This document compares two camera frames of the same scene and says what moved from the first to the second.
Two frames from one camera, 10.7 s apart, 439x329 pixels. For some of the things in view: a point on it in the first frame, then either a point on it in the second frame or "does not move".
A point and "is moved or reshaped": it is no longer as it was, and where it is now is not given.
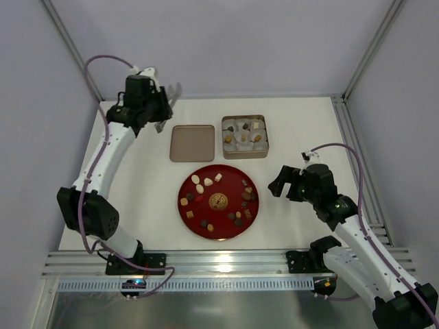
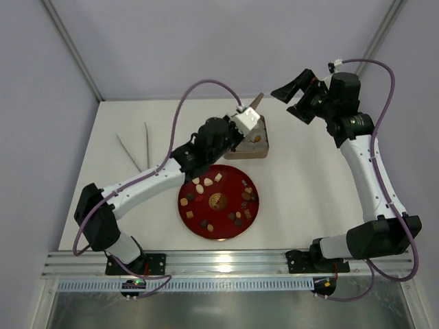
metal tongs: (173, 94) -> (125, 150)
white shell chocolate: (208, 181) does not move
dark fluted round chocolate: (190, 196) does not move
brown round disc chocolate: (246, 196) does not move
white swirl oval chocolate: (199, 188) does not move
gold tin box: (244, 137) does not move
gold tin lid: (192, 143) is moved or reshaped
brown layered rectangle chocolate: (247, 214) does not move
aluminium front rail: (184, 264) does not move
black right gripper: (295, 185) -> (307, 101)
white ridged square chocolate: (218, 177) does not move
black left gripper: (164, 107) -> (236, 133)
